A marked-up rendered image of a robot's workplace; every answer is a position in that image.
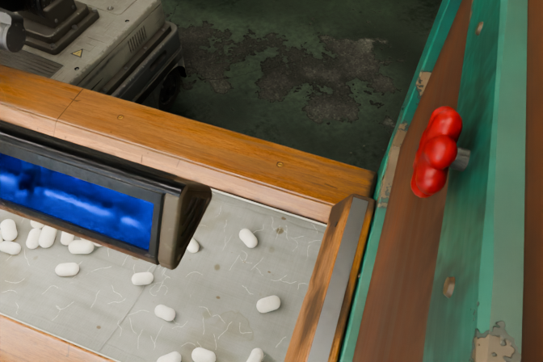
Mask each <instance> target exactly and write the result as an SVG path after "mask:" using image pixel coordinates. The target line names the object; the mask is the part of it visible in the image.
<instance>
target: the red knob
mask: <svg viewBox="0 0 543 362"><path fill-rule="evenodd" d="M462 128H463V122H462V118H461V116H460V115H459V113H458V112H456V111H455V110H454V109H453V108H451V107H450V106H441V107H438V108H437V109H436V110H435V111H434V112H433V113H432V114H431V117H430V119H429V121H428V124H427V128H426V129H425V130H424V131H423V134H422V136H421V139H420V141H419V144H418V146H417V150H416V154H415V160H414V163H413V169H414V171H413V175H412V177H411V181H410V186H411V190H412V191H413V193H414V194H415V195H416V196H418V197H419V198H428V197H429V196H432V195H434V194H436V193H437V192H439V191H440V190H441V189H442V188H443V187H444V185H445V183H446V179H447V175H448V168H451V169H454V170H459V171H462V172H463V171H464V170H465V168H466V167H467V165H468V162H469V157H470V150H469V149H464V148H461V147H458V146H457V141H458V139H459V136H460V135H461V130H462Z"/></svg>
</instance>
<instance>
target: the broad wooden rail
mask: <svg viewBox="0 0 543 362"><path fill-rule="evenodd" d="M0 120H3V121H6V122H8V123H11V124H16V125H18V126H21V127H24V128H29V129H31V130H34V131H37V132H40V133H44V134H47V135H50V136H53V137H57V138H60V139H63V140H66V141H70V142H73V143H76V144H79V145H83V146H85V147H89V148H92V149H96V150H98V151H102V152H104V153H107V154H111V155H114V156H117V157H120V158H124V159H127V160H130V161H133V162H137V163H140V164H143V165H146V166H150V167H153V168H155V169H159V170H163V171H165V172H168V173H171V174H174V175H178V176H179V177H181V178H184V179H188V180H191V181H194V182H197V183H202V184H206V185H209V186H210V187H211V188H212V189H214V190H218V191H220V192H224V193H227V194H230V195H233V196H237V197H240V198H243V199H245V200H250V201H253V202H255V203H258V204H263V205H266V206H268V207H271V208H275V209H279V210H281V211H284V212H287V213H291V214H294V215H297V216H299V217H304V218H306V219H310V220H312V221H316V222H319V223H322V224H325V225H327V222H328V218H329V216H330V211H331V208H332V206H334V205H335V204H337V203H338V202H340V201H341V200H343V199H345V198H346V197H348V196H349V195H351V194H358V195H361V196H366V197H368V198H371V199H372V198H373V193H374V189H375V186H376V182H377V172H374V171H371V170H366V169H363V168H360V167H357V166H352V165H349V164H347V163H343V162H338V161H335V160H332V159H329V158H324V157H321V156H318V155H315V154H310V153H307V152H305V151H301V150H298V149H294V148H290V147H287V146H284V145H279V144H276V143H273V142H270V141H265V140H262V139H259V138H257V137H252V136H248V135H246V134H242V133H237V132H235V131H231V130H228V129H225V128H220V127H217V126H214V125H211V124H206V123H204V122H200V121H198V120H193V119H189V118H187V117H183V116H178V115H176V114H172V113H169V112H165V111H161V110H158V109H156V108H152V107H147V106H145V105H141V104H139V103H134V102H130V101H128V100H124V99H119V98H117V97H113V96H110V95H105V94H103V93H99V92H97V91H93V90H88V89H86V88H82V87H80V86H75V85H71V84H69V83H65V82H60V81H57V80H54V79H51V78H46V77H44V76H40V75H38V74H33V73H29V72H27V71H23V70H21V69H16V68H12V67H10V66H6V65H1V64H0Z"/></svg>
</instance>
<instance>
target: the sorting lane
mask: <svg viewBox="0 0 543 362"><path fill-rule="evenodd" d="M211 190H212V194H213V196H212V199H211V201H210V203H209V205H208V207H207V209H206V211H205V213H204V215H203V217H202V219H201V221H200V223H199V225H198V227H197V229H196V231H195V233H194V235H193V238H194V239H195V240H196V241H197V242H198V244H199V246H200V248H199V250H198V251H197V252H196V253H191V252H190V251H189V250H188V249H186V251H185V253H184V255H183V257H182V259H181V261H180V263H179V265H178V267H177V268H176V269H174V270H171V269H168V268H165V267H161V265H160V264H159V265H155V264H153V263H149V262H146V261H144V260H142V259H138V258H135V257H132V256H131V255H126V254H124V253H121V252H119V251H117V250H113V249H110V248H108V247H105V246H96V245H95V244H94V250H93V251H92V252H91V253H89V254H72V253H70V252H69V245H67V246H66V245H63V244H62V243H61V235H62V231H60V230H58V229H57V234H56V237H55V240H54V243H53V244H52V245H51V246H50V247H47V248H44V247H42V246H41V245H40V244H39V246H38V247H37V248H35V249H30V248H28V247H27V245H26V241H27V237H28V235H29V233H30V231H31V230H32V229H35V228H34V227H32V225H31V220H29V219H27V218H24V217H21V216H18V215H15V214H13V213H9V212H7V211H4V210H1V209H0V225H1V223H2V222H3V221H4V220H6V219H11V220H13V221H14V222H15V226H16V230H17V237H16V238H15V239H14V240H12V241H11V242H15V243H18V244H19V245H20V246H21V250H20V252H19V253H18V254H17V255H11V254H9V253H6V252H3V251H1V250H0V314H2V315H4V316H7V317H8V318H12V319H14V320H16V321H18V322H21V323H24V324H26V325H29V326H31V327H34V328H36V329H38V330H42V331H43V332H46V333H48V334H51V335H53V336H56V337H58V338H60V339H64V340H65V341H68V342H70V343H73V344H75V345H78V346H79V347H83V348H85V349H87V350H90V351H93V352H95V353H97V354H100V355H101V356H105V357H107V358H109V359H112V360H114V361H117V362H157V360H158V358H159V357H161V356H164V355H167V354H169V353H171V352H173V351H176V352H178V353H179V354H180V355H181V362H195V361H194V360H193V359H192V352H193V350H194V349H196V348H197V347H202V348H203V349H206V350H209V351H212V352H214V354H215V356H216V360H215V362H247V360H248V358H249V357H250V354H251V352H252V351H253V350H254V349H255V348H260V349H261V350H262V351H263V359H262V360H261V362H284V358H285V356H286V353H287V350H288V346H289V343H290V340H291V338H292V335H293V331H294V328H295V325H296V322H297V318H298V315H299V313H300V310H301V306H302V303H303V300H304V298H305V295H306V293H307V290H308V287H309V281H310V278H311V276H312V273H313V270H314V265H315V263H316V260H317V257H318V252H319V249H320V246H321V243H322V239H323V235H324V233H325V230H326V225H325V224H322V223H319V222H316V221H312V220H310V219H306V218H304V217H299V216H297V215H294V214H291V213H287V212H284V211H281V210H279V209H275V208H271V207H268V206H266V205H263V204H258V203H255V202H253V201H250V200H245V199H243V198H240V197H237V196H233V195H230V194H227V193H224V192H220V191H218V190H214V189H212V188H211ZM242 229H248V230H249V231H250V232H251V233H252V234H253V235H254V236H256V238H257V240H258V243H257V245H256V246H255V247H253V248H250V247H248V246H247V245H246V244H245V243H244V241H243V240H242V239H241V238H240V237H239V233H240V231H241V230H242ZM60 263H76V264H77V265H78V266H79V271H78V273H77V274H76V275H74V276H59V275H57V274H56V272H55V269H56V267H57V265H58V264H60ZM140 272H150V273H151V274H152V275H153V276H154V279H153V281H152V282H151V283H150V284H143V285H135V284H133V282H132V277H133V275H134V274H136V273H140ZM269 296H277V297H278V298H279V299H280V307H279V308H278V309H275V310H273V311H269V312H266V313H260V312H259V311H258V310H257V306H256V305H257V302H258V300H260V299H262V298H265V297H269ZM158 305H165V306H167V307H169V308H172V309H173V310H174V311H175V318H174V319H173V320H171V321H166V320H165V319H163V318H160V317H158V316H156V314H155V312H154V310H155V308H156V306H158Z"/></svg>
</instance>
